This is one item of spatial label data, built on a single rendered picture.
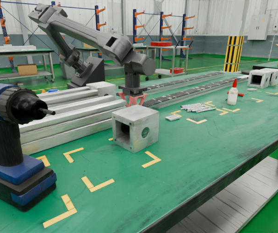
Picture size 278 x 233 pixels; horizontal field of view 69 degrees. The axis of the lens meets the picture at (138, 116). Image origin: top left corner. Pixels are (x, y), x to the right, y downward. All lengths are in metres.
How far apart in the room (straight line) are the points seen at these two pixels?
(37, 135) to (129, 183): 0.28
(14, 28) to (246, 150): 8.15
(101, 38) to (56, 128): 0.34
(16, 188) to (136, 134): 0.28
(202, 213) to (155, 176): 0.76
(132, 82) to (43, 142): 0.35
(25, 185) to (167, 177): 0.28
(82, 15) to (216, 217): 8.51
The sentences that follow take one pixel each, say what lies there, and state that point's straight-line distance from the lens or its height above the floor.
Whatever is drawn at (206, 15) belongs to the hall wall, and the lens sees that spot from 14.00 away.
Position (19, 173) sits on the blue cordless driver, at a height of 0.85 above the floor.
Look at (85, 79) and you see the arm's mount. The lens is 1.29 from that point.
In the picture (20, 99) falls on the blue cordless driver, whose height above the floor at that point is 0.99.
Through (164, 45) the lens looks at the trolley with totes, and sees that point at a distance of 4.93.
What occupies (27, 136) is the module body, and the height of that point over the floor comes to 0.84.
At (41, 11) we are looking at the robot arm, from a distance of 1.02.
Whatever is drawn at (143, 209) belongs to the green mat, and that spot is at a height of 0.78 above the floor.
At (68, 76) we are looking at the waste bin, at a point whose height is 0.09.
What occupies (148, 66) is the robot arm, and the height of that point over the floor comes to 0.98.
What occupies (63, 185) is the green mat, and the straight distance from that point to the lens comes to 0.47.
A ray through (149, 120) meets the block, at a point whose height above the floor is 0.86.
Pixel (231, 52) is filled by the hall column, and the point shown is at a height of 0.62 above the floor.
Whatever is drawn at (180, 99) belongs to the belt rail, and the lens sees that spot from 0.99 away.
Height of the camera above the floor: 1.07
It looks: 22 degrees down
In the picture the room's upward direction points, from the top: straight up
